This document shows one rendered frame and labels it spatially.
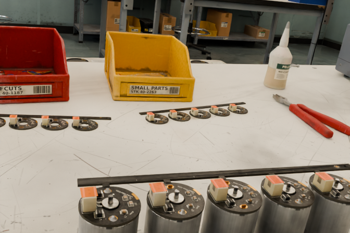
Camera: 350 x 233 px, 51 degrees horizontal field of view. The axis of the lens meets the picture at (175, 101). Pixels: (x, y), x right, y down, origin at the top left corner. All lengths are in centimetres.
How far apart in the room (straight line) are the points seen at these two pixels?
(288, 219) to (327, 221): 3
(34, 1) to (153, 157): 426
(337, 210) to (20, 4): 443
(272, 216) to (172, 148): 17
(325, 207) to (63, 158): 20
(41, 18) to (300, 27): 381
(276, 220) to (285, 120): 28
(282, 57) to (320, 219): 39
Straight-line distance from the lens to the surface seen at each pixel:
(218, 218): 17
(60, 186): 28
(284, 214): 18
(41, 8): 455
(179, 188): 17
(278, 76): 57
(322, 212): 20
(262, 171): 20
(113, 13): 424
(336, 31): 634
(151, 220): 16
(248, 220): 17
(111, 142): 33
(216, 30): 476
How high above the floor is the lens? 90
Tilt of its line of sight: 20 degrees down
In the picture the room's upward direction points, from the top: 7 degrees clockwise
